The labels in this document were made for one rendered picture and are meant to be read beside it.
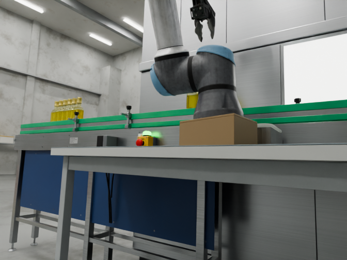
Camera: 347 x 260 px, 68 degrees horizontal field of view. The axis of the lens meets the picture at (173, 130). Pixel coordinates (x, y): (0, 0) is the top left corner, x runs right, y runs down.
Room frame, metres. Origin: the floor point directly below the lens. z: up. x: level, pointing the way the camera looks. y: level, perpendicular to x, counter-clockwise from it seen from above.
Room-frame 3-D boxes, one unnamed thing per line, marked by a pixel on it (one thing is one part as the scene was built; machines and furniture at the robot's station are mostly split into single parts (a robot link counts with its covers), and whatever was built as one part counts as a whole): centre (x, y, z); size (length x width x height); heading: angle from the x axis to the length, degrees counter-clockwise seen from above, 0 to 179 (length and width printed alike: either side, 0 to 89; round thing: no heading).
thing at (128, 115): (1.40, 0.27, 0.94); 0.07 x 0.04 x 0.13; 148
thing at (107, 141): (1.44, 0.37, 0.79); 0.08 x 0.08 x 0.08; 58
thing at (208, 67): (0.77, -0.12, 0.99); 0.13 x 0.12 x 0.14; 67
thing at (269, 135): (0.99, -0.32, 0.79); 0.27 x 0.17 x 0.08; 148
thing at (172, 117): (1.60, 0.50, 0.93); 1.75 x 0.01 x 0.08; 58
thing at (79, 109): (1.89, 0.72, 1.02); 0.06 x 0.06 x 0.28; 58
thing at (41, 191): (1.65, 0.43, 0.54); 1.59 x 0.18 x 0.43; 58
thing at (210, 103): (0.77, -0.13, 0.88); 0.15 x 0.15 x 0.10
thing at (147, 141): (1.29, 0.14, 0.79); 0.07 x 0.07 x 0.07; 58
